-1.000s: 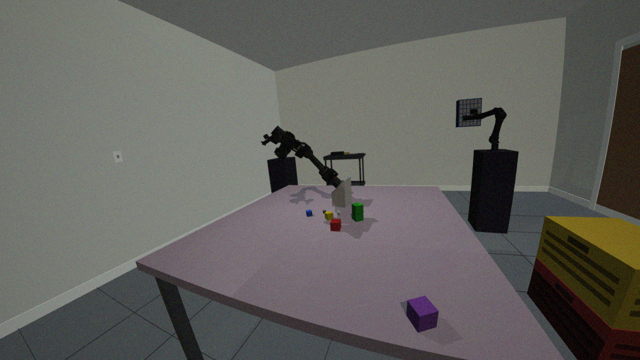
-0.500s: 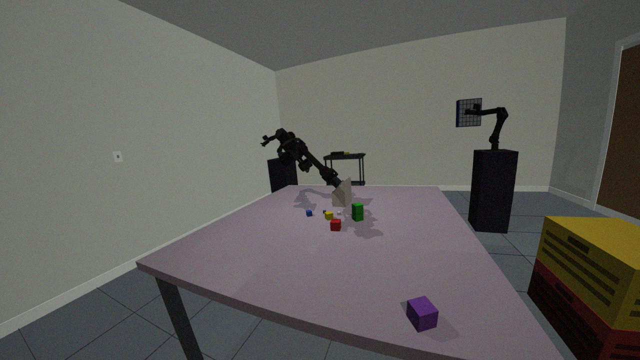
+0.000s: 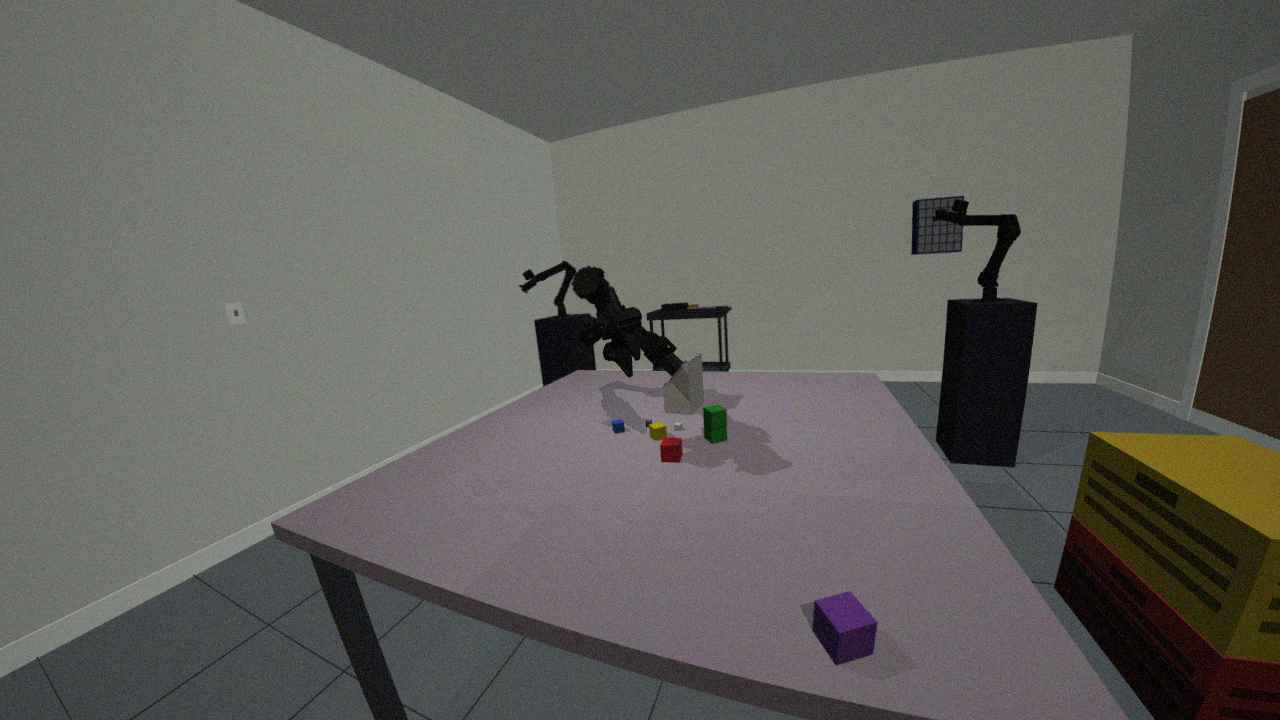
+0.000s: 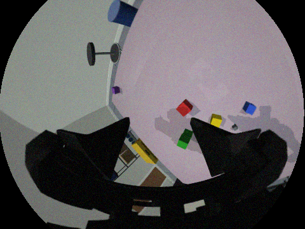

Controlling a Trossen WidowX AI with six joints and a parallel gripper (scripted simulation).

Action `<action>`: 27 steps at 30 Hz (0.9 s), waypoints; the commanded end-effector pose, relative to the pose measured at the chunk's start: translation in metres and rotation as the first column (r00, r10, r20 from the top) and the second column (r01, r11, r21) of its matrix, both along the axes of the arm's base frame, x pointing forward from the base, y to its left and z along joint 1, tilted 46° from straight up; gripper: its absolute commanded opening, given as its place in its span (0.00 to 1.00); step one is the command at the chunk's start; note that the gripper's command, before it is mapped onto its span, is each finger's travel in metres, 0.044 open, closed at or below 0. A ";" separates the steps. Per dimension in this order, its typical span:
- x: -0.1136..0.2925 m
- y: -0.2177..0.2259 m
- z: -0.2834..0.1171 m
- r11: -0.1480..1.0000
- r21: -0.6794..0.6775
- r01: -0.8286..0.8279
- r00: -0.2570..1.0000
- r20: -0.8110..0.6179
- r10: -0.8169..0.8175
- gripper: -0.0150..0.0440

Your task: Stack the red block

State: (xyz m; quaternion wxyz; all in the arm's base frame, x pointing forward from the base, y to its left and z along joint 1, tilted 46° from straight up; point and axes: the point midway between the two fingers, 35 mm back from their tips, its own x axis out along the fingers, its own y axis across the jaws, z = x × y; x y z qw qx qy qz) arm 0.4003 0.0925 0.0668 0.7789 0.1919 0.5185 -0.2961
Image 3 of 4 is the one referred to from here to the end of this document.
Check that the red block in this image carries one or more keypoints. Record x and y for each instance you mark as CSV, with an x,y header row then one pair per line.
x,y
671,450

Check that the purple block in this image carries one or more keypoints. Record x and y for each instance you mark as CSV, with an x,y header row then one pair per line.
x,y
844,627

